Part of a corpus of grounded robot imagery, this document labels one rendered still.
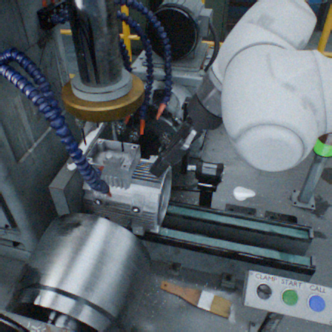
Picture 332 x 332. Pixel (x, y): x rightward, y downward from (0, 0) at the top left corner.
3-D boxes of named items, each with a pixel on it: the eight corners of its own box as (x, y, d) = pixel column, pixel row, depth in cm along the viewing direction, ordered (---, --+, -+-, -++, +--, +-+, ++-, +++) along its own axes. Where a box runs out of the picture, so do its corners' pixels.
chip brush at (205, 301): (158, 293, 92) (158, 291, 91) (164, 277, 95) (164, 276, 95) (229, 319, 86) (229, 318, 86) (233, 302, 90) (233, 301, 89)
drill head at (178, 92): (109, 178, 110) (99, 115, 93) (144, 113, 139) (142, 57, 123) (181, 191, 105) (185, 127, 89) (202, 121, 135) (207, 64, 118)
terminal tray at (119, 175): (86, 183, 86) (81, 162, 81) (101, 157, 94) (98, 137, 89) (129, 191, 84) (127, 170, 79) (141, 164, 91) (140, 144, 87)
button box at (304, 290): (241, 302, 69) (243, 306, 64) (246, 268, 71) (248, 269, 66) (325, 322, 66) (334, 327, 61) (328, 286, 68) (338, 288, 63)
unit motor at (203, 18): (146, 116, 132) (141, 6, 104) (166, 79, 156) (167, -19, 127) (210, 125, 127) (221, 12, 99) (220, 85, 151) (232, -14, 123)
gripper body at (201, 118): (201, 80, 62) (176, 112, 69) (192, 102, 56) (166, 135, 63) (233, 101, 64) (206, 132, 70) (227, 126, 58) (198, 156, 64)
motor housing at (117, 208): (89, 230, 93) (76, 184, 80) (113, 184, 107) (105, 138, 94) (155, 245, 90) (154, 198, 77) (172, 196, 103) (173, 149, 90)
